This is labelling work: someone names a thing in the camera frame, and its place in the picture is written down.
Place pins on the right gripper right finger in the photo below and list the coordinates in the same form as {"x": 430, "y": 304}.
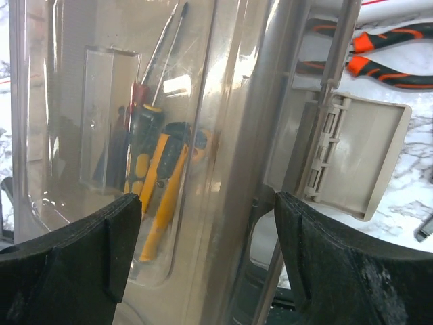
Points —
{"x": 339, "y": 275}

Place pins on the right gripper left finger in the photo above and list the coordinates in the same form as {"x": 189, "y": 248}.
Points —
{"x": 76, "y": 274}

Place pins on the yellow black screwdriver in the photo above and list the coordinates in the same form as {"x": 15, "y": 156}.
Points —
{"x": 143, "y": 120}

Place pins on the blue handled screwdriver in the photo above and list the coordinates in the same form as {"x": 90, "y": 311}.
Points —
{"x": 125, "y": 162}

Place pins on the brown translucent tool box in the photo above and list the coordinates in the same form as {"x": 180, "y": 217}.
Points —
{"x": 261, "y": 76}

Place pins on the black needle nose pliers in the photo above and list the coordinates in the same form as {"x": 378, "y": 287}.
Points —
{"x": 424, "y": 230}

